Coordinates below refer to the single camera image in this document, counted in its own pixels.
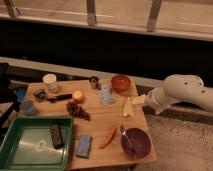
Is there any black eraser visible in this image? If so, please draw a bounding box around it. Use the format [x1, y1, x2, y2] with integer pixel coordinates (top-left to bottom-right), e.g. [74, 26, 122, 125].
[50, 124, 64, 149]

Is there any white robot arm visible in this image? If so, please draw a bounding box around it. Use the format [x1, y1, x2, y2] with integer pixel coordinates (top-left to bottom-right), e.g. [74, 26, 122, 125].
[131, 74, 213, 114]

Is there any peeled banana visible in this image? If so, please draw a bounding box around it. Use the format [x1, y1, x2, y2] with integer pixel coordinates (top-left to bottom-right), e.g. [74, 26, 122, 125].
[124, 97, 134, 117]

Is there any red-brown bowl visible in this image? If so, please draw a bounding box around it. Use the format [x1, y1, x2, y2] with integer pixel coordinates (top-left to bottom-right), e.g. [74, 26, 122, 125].
[111, 75, 131, 91]

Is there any metal spoon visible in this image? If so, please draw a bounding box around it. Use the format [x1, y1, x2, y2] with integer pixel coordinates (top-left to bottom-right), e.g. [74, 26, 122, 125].
[120, 125, 135, 152]

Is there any purple bowl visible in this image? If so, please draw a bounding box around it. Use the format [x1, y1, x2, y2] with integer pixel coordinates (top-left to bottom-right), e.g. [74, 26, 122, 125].
[120, 128, 151, 159]

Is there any small metal cup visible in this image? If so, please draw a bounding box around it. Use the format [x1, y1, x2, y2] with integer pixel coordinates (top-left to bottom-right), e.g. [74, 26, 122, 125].
[89, 76, 99, 89]

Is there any orange apple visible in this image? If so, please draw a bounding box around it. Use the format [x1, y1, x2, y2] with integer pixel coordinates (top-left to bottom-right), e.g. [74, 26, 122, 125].
[72, 91, 84, 103]

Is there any dark grape bunch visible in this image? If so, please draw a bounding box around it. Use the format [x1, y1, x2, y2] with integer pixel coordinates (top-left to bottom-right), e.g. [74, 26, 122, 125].
[66, 101, 91, 121]

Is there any blue sponge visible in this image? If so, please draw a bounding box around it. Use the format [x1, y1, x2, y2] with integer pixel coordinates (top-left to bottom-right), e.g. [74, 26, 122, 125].
[75, 135, 92, 158]

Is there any white paper cup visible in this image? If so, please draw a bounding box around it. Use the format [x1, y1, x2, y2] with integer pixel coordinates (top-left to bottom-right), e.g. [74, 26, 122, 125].
[42, 74, 57, 91]

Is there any dark small clip object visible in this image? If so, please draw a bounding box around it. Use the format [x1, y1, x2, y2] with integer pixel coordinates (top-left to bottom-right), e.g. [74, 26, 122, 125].
[33, 89, 47, 102]

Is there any blue plastic cup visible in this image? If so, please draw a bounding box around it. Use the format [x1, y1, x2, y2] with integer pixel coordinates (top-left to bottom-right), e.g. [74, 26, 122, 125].
[20, 100, 36, 116]

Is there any green plastic tray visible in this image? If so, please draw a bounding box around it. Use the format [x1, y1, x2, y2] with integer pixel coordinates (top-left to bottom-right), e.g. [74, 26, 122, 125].
[0, 117, 73, 171]

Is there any wooden window railing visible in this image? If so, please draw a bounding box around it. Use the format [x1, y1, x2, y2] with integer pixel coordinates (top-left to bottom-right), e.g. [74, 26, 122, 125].
[0, 0, 213, 42]

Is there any black handled tool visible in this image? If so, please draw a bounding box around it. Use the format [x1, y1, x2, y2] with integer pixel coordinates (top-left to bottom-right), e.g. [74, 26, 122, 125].
[47, 94, 72, 103]

